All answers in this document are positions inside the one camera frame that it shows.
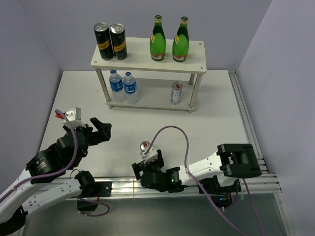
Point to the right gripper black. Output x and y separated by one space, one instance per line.
141 165

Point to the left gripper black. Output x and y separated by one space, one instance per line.
104 129

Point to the silver blue can front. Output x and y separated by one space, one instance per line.
144 145

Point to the silver blue can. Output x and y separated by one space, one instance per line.
144 145
176 92

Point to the Pocari Sweat bottle front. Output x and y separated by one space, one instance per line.
117 87

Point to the pocari sweat bottle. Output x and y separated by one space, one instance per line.
117 87
130 87

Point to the green glass bottle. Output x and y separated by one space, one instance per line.
157 40
180 48

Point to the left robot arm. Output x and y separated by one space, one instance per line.
20 201

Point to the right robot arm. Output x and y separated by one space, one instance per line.
230 162

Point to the white two-tier shelf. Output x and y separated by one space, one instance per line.
154 78

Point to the black can left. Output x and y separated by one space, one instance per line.
102 34

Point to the black can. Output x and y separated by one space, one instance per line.
118 39
102 34

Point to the black can right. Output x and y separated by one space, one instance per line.
118 39

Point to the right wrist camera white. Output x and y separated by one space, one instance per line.
149 155

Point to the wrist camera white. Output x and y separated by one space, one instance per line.
149 155
74 117

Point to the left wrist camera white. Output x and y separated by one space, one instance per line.
74 117

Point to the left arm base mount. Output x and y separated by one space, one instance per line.
88 204

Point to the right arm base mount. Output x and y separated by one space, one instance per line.
222 197

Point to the aluminium frame rail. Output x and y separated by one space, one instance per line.
219 174

